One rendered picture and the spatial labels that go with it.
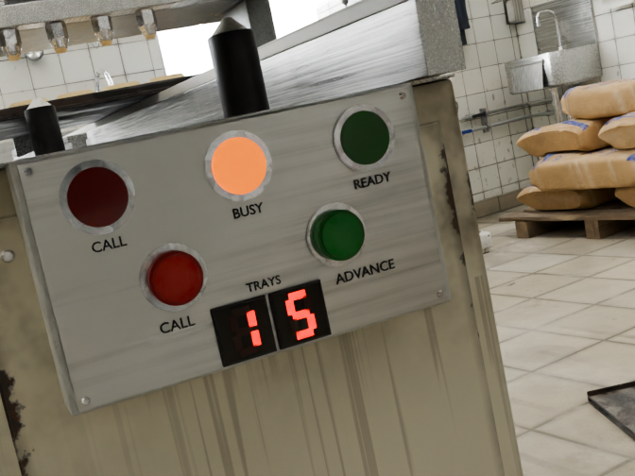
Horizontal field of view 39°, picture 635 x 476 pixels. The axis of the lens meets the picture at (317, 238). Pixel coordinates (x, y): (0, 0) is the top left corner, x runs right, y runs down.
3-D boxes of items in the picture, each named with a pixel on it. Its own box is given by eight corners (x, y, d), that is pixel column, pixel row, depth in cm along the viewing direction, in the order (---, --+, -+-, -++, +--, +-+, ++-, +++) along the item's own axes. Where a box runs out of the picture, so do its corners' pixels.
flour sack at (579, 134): (579, 156, 423) (573, 121, 421) (516, 161, 459) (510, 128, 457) (676, 128, 458) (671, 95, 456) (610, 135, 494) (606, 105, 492)
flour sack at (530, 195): (580, 213, 428) (575, 183, 426) (516, 215, 463) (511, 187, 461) (672, 182, 465) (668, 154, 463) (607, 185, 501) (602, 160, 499)
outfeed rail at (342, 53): (59, 162, 240) (52, 138, 239) (70, 161, 241) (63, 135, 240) (432, 76, 54) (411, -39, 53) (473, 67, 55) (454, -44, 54)
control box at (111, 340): (64, 404, 51) (4, 164, 49) (427, 295, 60) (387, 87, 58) (72, 419, 48) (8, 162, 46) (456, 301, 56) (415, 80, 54)
